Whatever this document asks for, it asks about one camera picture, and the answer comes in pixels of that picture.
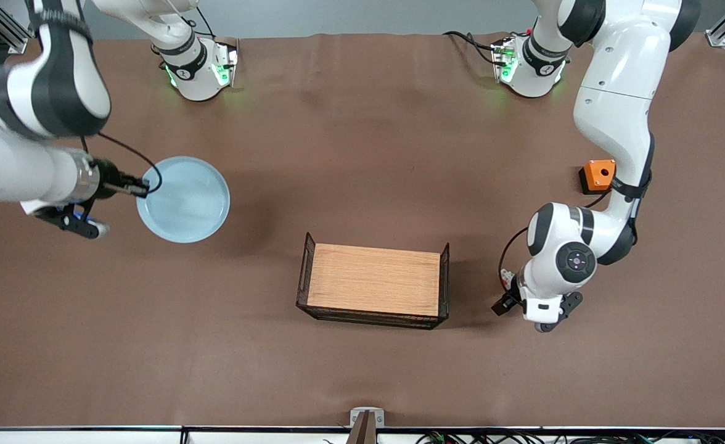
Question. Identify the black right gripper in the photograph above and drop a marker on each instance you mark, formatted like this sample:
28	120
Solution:
109	178

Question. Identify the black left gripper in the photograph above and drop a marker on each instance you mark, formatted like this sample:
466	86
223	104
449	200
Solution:
503	304

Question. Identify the white red button switch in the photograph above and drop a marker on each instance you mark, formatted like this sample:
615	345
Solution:
507	277

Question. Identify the light blue round plate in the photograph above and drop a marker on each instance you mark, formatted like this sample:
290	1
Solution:
187	200

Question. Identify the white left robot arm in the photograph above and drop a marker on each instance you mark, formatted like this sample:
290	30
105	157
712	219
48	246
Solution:
615	92

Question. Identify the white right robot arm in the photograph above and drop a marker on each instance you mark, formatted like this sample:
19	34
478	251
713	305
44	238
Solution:
5	166

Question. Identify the grey arm base connector box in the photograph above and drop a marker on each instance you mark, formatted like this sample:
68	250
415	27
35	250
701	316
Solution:
227	61
503	58

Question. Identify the brown table cover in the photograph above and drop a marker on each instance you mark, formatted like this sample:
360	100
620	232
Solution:
214	370

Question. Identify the orange button enclosure box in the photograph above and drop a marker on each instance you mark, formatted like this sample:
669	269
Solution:
598	174

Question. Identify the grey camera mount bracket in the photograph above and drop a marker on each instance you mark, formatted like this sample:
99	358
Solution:
367	420

